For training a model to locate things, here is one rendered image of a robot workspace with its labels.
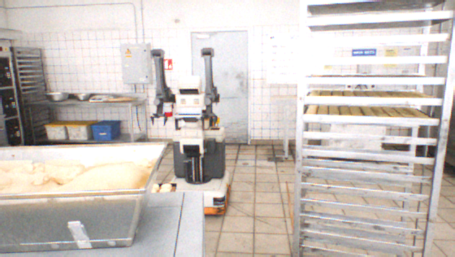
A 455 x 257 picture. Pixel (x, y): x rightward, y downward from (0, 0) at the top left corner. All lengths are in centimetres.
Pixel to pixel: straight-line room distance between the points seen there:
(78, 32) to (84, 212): 594
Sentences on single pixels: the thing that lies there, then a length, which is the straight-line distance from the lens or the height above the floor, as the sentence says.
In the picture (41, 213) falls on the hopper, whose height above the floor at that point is 128.
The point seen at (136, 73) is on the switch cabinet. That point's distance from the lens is 572.
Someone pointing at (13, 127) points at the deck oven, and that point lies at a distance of 553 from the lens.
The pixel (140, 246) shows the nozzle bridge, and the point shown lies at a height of 118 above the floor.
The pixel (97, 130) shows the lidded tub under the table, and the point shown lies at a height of 40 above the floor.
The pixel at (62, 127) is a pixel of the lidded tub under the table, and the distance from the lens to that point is 601.
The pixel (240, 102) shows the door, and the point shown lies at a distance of 559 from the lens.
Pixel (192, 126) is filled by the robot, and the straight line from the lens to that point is 295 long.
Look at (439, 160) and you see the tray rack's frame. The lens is 164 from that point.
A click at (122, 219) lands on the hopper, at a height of 125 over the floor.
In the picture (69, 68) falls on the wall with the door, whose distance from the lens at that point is 653.
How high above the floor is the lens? 151
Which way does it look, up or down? 12 degrees down
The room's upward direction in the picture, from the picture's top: 1 degrees counter-clockwise
